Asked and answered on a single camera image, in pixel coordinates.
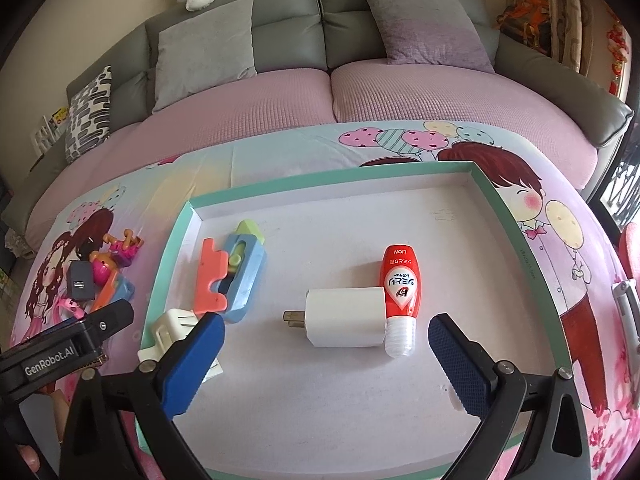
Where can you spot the black white patterned pillow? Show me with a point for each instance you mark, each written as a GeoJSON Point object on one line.
{"type": "Point", "coordinates": [89, 116]}

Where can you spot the white magazine rack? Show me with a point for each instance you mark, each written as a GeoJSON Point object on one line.
{"type": "Point", "coordinates": [49, 130]}

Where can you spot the orange blue toy knife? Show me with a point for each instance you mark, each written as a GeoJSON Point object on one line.
{"type": "Point", "coordinates": [117, 287]}
{"type": "Point", "coordinates": [227, 275]}

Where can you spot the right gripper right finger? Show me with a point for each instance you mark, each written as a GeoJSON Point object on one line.
{"type": "Point", "coordinates": [554, 444]}

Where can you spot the white hair claw clip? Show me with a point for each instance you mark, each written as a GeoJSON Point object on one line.
{"type": "Point", "coordinates": [175, 325]}

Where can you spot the pink sofa seat cover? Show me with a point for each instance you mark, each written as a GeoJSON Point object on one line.
{"type": "Point", "coordinates": [357, 92]}

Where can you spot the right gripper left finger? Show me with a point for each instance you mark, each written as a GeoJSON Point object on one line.
{"type": "Point", "coordinates": [96, 444]}

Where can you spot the pink smartwatch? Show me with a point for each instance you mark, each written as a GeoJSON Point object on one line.
{"type": "Point", "coordinates": [69, 309]}

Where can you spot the silver folding tool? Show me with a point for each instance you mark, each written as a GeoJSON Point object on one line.
{"type": "Point", "coordinates": [627, 303]}

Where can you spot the cartoon printed bed sheet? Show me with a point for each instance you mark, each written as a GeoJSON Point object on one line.
{"type": "Point", "coordinates": [576, 258]}

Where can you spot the pink brown toy puppy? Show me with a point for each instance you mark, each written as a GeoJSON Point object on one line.
{"type": "Point", "coordinates": [119, 253]}

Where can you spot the grey square cushion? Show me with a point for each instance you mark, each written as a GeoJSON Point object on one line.
{"type": "Point", "coordinates": [204, 52]}

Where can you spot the red white glue bottle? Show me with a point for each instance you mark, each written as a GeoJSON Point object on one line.
{"type": "Point", "coordinates": [400, 278]}

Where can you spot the grey sofa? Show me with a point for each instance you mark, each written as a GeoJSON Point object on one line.
{"type": "Point", "coordinates": [326, 35]}

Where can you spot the grey purple cushion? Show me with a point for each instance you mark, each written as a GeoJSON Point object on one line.
{"type": "Point", "coordinates": [429, 32]}

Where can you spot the white usb charger plug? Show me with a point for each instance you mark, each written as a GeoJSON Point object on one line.
{"type": "Point", "coordinates": [341, 317]}

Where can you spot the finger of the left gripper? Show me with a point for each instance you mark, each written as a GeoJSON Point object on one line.
{"type": "Point", "coordinates": [59, 351]}

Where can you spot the black usb charger cube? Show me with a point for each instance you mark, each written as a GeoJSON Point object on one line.
{"type": "Point", "coordinates": [80, 285]}

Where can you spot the teal shallow cardboard box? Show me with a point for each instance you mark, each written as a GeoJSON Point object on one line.
{"type": "Point", "coordinates": [329, 374]}

